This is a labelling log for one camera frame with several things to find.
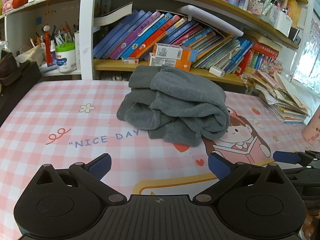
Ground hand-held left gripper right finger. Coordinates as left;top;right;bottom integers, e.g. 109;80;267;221
192;152;288;207

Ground white wooden bookshelf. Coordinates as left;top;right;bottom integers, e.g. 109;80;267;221
0;0;315;88

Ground pink bottle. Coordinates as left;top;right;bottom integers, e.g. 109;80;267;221
302;109;320;145

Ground bunch of pens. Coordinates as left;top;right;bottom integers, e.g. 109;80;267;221
30;22;78;48

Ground white power adapter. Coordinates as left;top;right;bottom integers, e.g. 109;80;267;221
209;66;226;77

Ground white storage box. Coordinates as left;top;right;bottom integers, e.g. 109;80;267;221
272;10;293;37

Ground orange and white box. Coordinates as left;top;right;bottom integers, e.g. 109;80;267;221
153;43;197;62
149;53;192;71

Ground dark bag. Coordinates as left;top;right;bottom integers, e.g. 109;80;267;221
0;50;42;127

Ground pile of paper booklets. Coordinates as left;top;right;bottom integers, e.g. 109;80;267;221
246;67;312;124

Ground row of colourful books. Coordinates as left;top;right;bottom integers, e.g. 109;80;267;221
93;9;279;75

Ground window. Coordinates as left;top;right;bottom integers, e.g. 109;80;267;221
292;12;320;100

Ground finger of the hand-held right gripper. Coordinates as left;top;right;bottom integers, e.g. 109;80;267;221
282;166;320;188
273;150;320;167

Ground white tin with green lid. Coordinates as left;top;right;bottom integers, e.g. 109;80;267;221
55;42;77;74

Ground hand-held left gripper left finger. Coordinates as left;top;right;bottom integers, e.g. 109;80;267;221
34;153;128;207

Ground thick grey-edged book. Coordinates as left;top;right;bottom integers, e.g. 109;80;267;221
94;2;133;27

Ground grey pants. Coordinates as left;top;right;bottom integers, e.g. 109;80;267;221
117;65;230;147

